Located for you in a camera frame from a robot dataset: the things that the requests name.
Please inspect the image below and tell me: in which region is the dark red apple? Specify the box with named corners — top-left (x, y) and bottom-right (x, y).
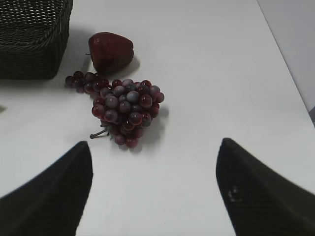
top-left (88, 32), bottom-right (134, 74)

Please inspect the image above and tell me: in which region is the purple grape bunch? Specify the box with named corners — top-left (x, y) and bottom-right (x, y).
top-left (65, 71), bottom-right (165, 148)

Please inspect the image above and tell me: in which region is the black wicker basket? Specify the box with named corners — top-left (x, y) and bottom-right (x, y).
top-left (0, 0), bottom-right (73, 80)

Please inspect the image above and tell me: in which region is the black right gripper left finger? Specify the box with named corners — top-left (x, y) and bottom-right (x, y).
top-left (0, 141), bottom-right (93, 236)

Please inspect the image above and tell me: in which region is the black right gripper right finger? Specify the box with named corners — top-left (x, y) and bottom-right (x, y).
top-left (216, 138), bottom-right (315, 236)

